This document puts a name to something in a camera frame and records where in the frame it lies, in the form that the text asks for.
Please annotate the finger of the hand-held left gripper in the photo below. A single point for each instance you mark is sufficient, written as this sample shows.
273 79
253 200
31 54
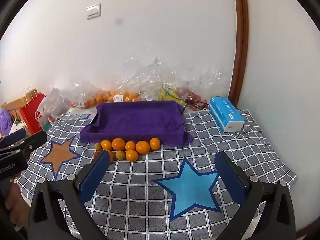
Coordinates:
15 135
33 142

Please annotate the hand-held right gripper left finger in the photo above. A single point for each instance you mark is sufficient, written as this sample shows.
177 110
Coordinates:
96 175

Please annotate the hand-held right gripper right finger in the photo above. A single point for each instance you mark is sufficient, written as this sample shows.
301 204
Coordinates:
228 177

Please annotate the small red tomato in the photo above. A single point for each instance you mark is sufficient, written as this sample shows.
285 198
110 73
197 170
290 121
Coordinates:
96 153

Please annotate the small orange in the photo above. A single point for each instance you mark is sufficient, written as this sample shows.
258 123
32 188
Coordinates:
155 143
118 144
131 155
112 156
106 145
142 147
130 146

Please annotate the small olive yellow fruit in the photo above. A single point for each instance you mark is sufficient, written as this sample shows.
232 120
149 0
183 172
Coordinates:
98 146

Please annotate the yellowish green citrus fruit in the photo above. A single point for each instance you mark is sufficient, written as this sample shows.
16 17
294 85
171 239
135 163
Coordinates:
120 155

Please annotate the purple towel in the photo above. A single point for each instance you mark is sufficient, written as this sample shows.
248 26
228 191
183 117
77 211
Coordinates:
140 122

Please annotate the person's left hand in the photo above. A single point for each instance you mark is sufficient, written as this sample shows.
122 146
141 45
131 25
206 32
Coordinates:
15 202

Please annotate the white patterned object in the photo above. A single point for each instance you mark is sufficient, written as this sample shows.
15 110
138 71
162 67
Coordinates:
18 125

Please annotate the purple cloth item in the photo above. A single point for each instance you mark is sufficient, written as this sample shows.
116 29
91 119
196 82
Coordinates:
5 122

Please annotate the red paper bag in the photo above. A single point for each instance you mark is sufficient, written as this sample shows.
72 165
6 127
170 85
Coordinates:
28 117

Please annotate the brown paper bag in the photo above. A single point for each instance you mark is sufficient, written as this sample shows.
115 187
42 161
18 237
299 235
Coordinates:
12 106

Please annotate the grey checked star blanket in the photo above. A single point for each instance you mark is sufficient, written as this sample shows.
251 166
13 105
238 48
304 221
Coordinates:
140 180

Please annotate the white plastic bag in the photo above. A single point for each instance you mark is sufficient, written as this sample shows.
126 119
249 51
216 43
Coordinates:
53 102

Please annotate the blue tissue pack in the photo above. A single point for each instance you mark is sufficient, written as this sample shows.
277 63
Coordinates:
222 110

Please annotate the clear bag of oranges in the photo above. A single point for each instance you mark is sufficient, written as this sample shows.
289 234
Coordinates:
95 100
127 96

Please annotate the pile of red cherry tomatoes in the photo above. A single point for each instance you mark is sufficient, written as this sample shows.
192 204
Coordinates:
193 96

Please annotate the yellow green package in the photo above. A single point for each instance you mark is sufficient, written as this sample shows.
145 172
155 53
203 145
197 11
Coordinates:
170 96

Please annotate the crinkled clear plastic wrap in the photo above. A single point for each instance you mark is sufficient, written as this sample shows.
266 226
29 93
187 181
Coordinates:
175 77

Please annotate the brown wooden door frame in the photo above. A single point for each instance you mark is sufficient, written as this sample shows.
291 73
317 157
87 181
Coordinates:
241 42

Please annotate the white light switch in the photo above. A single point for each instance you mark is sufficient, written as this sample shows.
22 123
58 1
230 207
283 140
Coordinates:
93 11

